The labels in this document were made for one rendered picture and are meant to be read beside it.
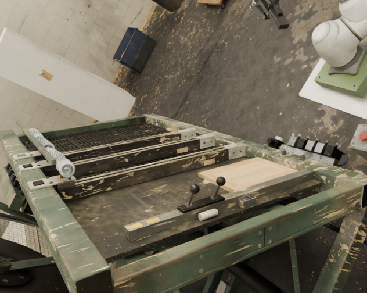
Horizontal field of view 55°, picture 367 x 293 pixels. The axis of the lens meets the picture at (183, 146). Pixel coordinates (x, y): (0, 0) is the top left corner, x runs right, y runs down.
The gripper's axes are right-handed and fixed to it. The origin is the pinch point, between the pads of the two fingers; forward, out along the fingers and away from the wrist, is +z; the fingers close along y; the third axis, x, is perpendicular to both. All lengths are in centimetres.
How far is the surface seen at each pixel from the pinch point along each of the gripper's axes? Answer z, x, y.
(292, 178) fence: 16, -33, 77
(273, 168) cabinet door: 3, -36, 92
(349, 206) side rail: 38, -44, 67
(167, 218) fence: 26, 31, 66
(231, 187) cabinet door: 12, -5, 82
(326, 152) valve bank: 3, -63, 85
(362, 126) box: 8, -61, 54
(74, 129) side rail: -111, 59, 191
